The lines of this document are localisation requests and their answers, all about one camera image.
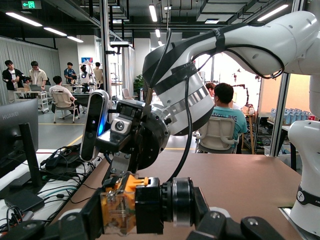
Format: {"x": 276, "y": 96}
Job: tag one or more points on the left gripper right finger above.
{"x": 220, "y": 225}

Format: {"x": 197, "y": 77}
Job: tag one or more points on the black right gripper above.
{"x": 150, "y": 140}

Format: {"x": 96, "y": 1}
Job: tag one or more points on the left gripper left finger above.
{"x": 90, "y": 220}

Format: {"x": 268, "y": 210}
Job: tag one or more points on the orange push button switch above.
{"x": 147, "y": 205}

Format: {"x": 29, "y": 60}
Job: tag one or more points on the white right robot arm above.
{"x": 262, "y": 40}

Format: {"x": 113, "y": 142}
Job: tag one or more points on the green potted plant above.
{"x": 138, "y": 85}

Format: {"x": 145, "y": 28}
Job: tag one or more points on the black power adapter pile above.
{"x": 60, "y": 160}

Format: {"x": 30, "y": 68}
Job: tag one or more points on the person in tan tee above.
{"x": 98, "y": 73}

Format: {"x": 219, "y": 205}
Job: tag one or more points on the flat black box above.
{"x": 23, "y": 200}

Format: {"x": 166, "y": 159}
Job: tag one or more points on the white humanoid robot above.
{"x": 85, "y": 77}

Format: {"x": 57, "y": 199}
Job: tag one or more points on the beige office chair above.
{"x": 61, "y": 101}

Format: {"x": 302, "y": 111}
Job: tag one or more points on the seated person white shirt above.
{"x": 60, "y": 88}

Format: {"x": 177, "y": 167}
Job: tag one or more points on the person in blue shirt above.
{"x": 69, "y": 72}

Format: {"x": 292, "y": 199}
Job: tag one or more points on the white office chair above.
{"x": 215, "y": 135}

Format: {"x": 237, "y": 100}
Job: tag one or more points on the white wheeled cart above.
{"x": 43, "y": 100}

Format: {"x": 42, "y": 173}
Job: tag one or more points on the person with reddish hair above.
{"x": 210, "y": 87}

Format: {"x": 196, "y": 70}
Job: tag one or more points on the wooden side table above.
{"x": 250, "y": 130}

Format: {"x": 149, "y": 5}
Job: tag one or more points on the grey laptop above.
{"x": 35, "y": 87}

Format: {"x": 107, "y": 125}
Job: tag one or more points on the seated person teal shirt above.
{"x": 225, "y": 100}

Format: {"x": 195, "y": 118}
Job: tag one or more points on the person in khaki overshirt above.
{"x": 37, "y": 75}

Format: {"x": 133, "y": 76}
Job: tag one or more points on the long ceiling light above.
{"x": 75, "y": 39}
{"x": 23, "y": 19}
{"x": 272, "y": 13}
{"x": 157, "y": 33}
{"x": 55, "y": 31}
{"x": 153, "y": 13}

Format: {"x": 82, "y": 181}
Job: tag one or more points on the black Huawei monitor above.
{"x": 15, "y": 125}

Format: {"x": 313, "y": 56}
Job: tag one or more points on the blue product box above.
{"x": 302, "y": 115}
{"x": 273, "y": 113}
{"x": 289, "y": 116}

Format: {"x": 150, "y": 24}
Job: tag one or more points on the person in black jacket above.
{"x": 11, "y": 77}

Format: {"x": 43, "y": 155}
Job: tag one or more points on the grey curtain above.
{"x": 25, "y": 50}

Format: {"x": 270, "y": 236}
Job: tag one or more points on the green exit sign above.
{"x": 31, "y": 4}

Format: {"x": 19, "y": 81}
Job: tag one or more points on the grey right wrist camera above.
{"x": 92, "y": 125}

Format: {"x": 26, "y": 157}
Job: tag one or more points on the blue wall poster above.
{"x": 87, "y": 60}

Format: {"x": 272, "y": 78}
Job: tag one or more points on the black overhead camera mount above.
{"x": 118, "y": 46}

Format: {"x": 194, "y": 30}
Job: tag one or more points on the aluminium frame post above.
{"x": 105, "y": 37}
{"x": 278, "y": 120}

